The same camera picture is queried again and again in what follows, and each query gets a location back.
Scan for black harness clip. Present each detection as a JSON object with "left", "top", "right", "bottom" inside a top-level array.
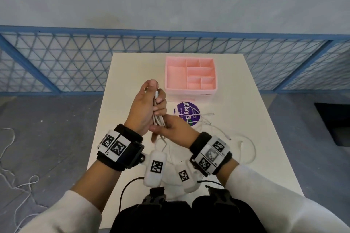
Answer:
[
  {"left": 141, "top": 186, "right": 167, "bottom": 209},
  {"left": 205, "top": 185, "right": 238, "bottom": 210}
]

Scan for thin black camera cable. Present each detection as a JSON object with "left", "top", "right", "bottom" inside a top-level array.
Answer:
[
  {"left": 119, "top": 177, "right": 145, "bottom": 214},
  {"left": 198, "top": 179, "right": 223, "bottom": 187}
]

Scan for black marker wristband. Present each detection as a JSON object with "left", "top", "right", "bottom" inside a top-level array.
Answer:
[
  {"left": 188, "top": 131, "right": 233, "bottom": 177},
  {"left": 96, "top": 124, "right": 145, "bottom": 172}
]

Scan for person's left forearm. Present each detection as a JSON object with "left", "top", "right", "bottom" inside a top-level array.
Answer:
[{"left": 16, "top": 159, "right": 122, "bottom": 233}]

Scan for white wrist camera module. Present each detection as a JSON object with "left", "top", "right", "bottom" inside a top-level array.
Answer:
[
  {"left": 175, "top": 163, "right": 204, "bottom": 194},
  {"left": 143, "top": 150, "right": 167, "bottom": 187}
]

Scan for person's right forearm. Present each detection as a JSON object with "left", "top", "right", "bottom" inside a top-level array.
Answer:
[{"left": 216, "top": 158, "right": 350, "bottom": 233}]

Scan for person's right hand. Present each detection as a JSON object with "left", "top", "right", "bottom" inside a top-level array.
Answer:
[{"left": 149, "top": 115, "right": 200, "bottom": 149}]

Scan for purple round sticker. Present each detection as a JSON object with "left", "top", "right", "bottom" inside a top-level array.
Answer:
[{"left": 174, "top": 101, "right": 201, "bottom": 127}]

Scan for thin white cord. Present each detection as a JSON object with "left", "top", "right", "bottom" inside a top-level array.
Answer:
[{"left": 0, "top": 127, "right": 48, "bottom": 233}]

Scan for black stand base plate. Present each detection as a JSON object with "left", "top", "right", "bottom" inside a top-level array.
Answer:
[{"left": 314, "top": 102, "right": 350, "bottom": 147}]

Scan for white table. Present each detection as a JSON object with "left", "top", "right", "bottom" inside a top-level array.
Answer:
[{"left": 87, "top": 52, "right": 306, "bottom": 229}]

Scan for person's left hand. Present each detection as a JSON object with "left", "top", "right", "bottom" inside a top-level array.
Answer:
[{"left": 123, "top": 79, "right": 168, "bottom": 135}]

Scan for blue wire mesh fence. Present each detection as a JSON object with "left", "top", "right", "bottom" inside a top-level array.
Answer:
[{"left": 0, "top": 25, "right": 350, "bottom": 97}]

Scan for person's black clothing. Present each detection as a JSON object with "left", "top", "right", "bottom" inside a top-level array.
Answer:
[{"left": 109, "top": 194, "right": 267, "bottom": 233}]

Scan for pink compartment organizer box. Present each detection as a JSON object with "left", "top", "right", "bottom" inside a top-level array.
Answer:
[{"left": 164, "top": 56, "right": 217, "bottom": 97}]

